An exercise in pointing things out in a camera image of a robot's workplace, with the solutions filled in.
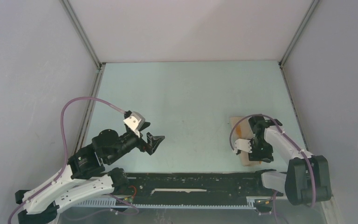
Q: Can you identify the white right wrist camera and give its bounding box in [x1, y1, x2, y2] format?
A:
[233, 139, 252, 155]

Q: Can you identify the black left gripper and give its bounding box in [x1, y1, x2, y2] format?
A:
[107, 122, 165, 164]

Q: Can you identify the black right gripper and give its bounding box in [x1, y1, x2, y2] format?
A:
[247, 137, 274, 163]

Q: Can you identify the beige cloth napkin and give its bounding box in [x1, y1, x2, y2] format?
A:
[229, 117, 261, 167]

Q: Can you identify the orange plastic fork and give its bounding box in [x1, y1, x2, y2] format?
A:
[235, 124, 242, 139]

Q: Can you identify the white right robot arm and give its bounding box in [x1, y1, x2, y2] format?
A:
[247, 115, 332, 205]

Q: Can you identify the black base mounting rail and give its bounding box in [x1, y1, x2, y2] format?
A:
[113, 172, 273, 207]

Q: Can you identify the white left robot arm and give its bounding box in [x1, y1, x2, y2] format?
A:
[15, 127, 165, 224]

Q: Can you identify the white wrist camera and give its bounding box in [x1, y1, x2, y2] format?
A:
[123, 111, 145, 138]
[233, 139, 252, 155]

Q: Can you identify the aluminium corner frame post right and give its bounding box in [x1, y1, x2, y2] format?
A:
[279, 0, 321, 68]

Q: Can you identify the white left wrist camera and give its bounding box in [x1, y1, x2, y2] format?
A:
[123, 111, 145, 138]

